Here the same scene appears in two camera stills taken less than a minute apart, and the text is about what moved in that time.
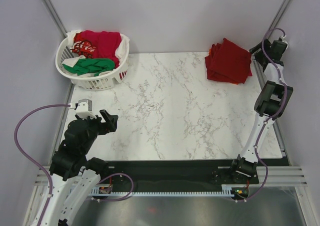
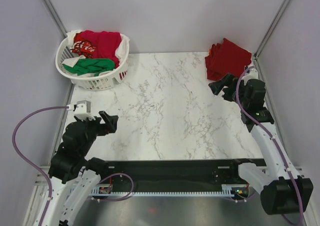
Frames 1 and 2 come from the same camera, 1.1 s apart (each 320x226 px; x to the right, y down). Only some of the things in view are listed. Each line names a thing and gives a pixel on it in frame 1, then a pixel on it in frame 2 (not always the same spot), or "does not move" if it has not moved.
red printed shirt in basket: [83, 47] does not move
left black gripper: [111, 120] does not move
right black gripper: [255, 48] -> [228, 80]
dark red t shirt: [228, 62] does not move
